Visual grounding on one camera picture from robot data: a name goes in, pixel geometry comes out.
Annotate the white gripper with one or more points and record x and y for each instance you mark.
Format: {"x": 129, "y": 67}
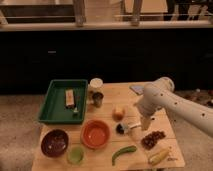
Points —
{"x": 147, "y": 106}

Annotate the green pepper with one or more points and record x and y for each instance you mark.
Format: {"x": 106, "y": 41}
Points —
{"x": 127, "y": 149}

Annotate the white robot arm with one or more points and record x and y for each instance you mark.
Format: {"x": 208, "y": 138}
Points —
{"x": 160, "y": 93}

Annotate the metal cup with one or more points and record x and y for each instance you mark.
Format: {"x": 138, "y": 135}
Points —
{"x": 97, "y": 99}

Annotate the small green cup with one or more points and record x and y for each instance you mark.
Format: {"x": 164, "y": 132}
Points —
{"x": 75, "y": 155}

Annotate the bunch of dark grapes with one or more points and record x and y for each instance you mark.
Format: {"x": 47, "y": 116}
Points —
{"x": 150, "y": 140}

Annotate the grey blue cloth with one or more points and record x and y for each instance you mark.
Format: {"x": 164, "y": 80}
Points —
{"x": 138, "y": 89}

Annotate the black dish brush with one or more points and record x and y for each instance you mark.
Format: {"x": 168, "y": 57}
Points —
{"x": 123, "y": 128}

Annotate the corn cob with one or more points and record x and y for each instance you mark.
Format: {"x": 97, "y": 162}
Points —
{"x": 158, "y": 157}

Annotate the orange bowl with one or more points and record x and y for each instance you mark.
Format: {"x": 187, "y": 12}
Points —
{"x": 95, "y": 134}

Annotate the glass jar white lid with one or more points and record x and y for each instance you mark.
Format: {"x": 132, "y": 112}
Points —
{"x": 95, "y": 88}

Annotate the green fork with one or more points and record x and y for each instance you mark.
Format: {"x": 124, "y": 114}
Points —
{"x": 76, "y": 110}

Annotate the wooden block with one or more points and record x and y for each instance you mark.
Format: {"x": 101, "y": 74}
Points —
{"x": 69, "y": 98}

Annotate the green plastic tray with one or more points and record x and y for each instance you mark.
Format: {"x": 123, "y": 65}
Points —
{"x": 54, "y": 109}

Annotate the dark purple bowl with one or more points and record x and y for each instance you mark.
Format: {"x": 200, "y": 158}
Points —
{"x": 55, "y": 143}

